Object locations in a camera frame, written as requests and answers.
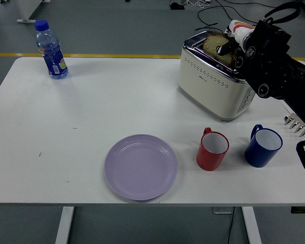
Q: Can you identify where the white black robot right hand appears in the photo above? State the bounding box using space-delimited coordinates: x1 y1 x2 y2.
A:
216 19 257 55

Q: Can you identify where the brown-crusted bread slice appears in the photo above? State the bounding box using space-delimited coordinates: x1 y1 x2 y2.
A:
202 32 238 67

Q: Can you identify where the cream and chrome toaster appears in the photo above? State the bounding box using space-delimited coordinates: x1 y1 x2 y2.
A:
177 30 257 123

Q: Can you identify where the purple round plate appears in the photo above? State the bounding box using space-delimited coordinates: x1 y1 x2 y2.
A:
104 134 178 201

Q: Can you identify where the black floor socket box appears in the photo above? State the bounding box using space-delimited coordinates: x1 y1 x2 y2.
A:
169 0 186 11

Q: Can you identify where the metal toast rack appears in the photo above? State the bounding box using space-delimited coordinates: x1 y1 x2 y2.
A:
284 113 305 139

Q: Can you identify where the blue mug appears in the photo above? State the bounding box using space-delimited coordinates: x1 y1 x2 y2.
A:
244 124 283 168

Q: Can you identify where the red mug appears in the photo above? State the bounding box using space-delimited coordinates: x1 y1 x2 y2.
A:
196 127 230 172

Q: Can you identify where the blue-capped water bottle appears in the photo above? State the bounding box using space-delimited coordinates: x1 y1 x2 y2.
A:
34 19 69 80

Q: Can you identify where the white table leg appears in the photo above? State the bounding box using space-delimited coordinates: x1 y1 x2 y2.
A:
55 206 75 244
241 206 262 244

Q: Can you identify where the white background desk leg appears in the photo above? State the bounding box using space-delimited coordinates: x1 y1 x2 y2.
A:
16 0 51 24

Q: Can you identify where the long black floor cable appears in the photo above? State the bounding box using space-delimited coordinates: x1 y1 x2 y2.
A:
215 0 262 26

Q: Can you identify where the black floor cable with plug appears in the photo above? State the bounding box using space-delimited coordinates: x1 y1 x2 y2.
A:
195 7 225 34

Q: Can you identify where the white wire frame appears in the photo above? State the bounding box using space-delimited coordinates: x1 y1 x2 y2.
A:
181 0 211 8

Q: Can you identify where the grey under-table bracket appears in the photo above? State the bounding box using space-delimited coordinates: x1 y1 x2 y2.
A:
212 206 236 215

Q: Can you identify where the thin black under-table cable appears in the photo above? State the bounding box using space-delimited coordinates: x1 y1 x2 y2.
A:
227 207 235 244

